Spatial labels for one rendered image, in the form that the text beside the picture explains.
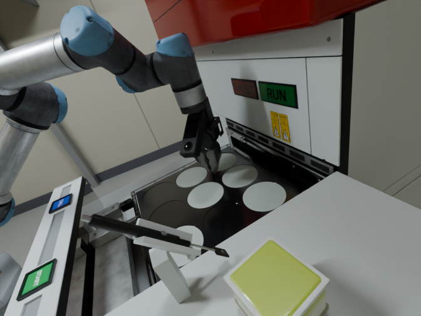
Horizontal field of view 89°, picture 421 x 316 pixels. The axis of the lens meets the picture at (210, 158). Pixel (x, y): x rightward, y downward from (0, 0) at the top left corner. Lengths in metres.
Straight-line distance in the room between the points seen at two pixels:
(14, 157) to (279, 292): 0.82
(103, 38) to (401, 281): 0.54
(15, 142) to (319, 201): 0.82
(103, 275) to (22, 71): 0.46
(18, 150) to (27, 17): 2.13
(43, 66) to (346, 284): 0.62
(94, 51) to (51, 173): 2.87
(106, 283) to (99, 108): 2.42
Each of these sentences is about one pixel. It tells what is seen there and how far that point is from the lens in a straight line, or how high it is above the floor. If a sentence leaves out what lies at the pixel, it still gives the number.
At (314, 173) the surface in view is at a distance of 0.51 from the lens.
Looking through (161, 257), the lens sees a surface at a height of 1.05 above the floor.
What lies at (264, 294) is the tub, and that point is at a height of 1.03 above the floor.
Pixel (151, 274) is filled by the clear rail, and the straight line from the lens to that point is 0.48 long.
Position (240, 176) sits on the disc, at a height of 0.90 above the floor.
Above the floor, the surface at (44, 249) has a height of 0.96.
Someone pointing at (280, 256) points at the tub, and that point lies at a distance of 0.27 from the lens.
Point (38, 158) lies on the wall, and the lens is 3.22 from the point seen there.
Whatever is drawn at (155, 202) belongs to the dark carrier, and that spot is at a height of 0.90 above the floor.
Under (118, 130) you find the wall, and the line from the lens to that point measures 2.88.
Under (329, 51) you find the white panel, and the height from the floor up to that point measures 1.18.
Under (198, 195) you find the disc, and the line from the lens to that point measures 0.58.
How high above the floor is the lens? 1.26
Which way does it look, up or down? 30 degrees down
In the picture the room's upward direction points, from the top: 19 degrees counter-clockwise
